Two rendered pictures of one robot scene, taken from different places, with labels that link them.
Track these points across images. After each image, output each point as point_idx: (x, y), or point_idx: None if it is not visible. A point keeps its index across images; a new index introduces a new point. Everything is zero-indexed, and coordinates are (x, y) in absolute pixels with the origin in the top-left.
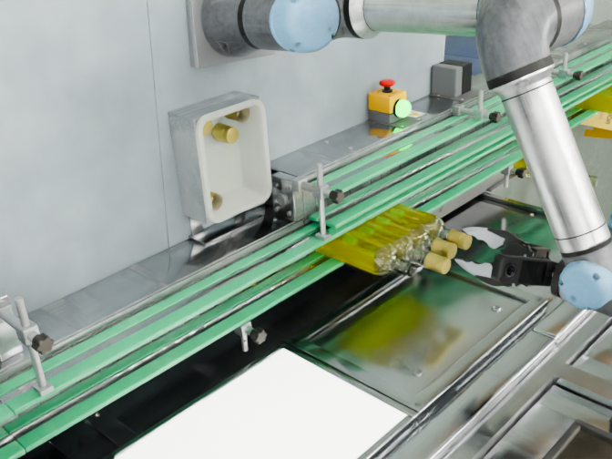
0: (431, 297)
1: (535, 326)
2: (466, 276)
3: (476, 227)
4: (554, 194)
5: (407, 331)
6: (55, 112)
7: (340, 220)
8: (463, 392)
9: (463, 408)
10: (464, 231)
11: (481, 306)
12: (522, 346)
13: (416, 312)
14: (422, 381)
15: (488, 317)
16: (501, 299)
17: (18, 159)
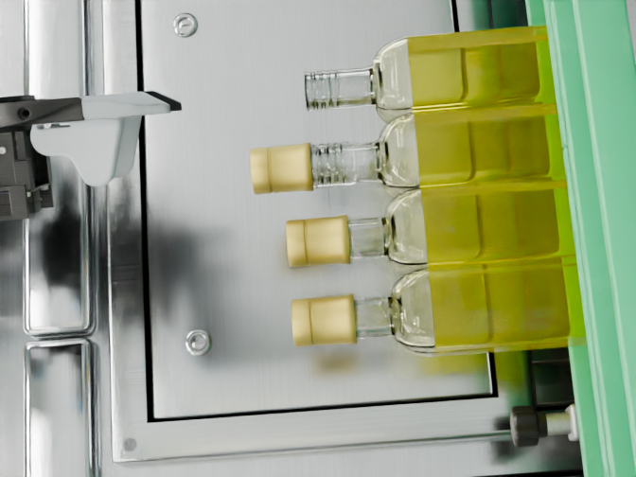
0: (358, 273)
1: (87, 348)
2: (346, 414)
3: (119, 102)
4: None
5: (303, 121)
6: None
7: (565, 26)
8: (78, 43)
9: (51, 8)
10: (155, 97)
11: (233, 325)
12: (67, 255)
13: (338, 193)
14: (161, 10)
15: (190, 296)
16: (213, 389)
17: None
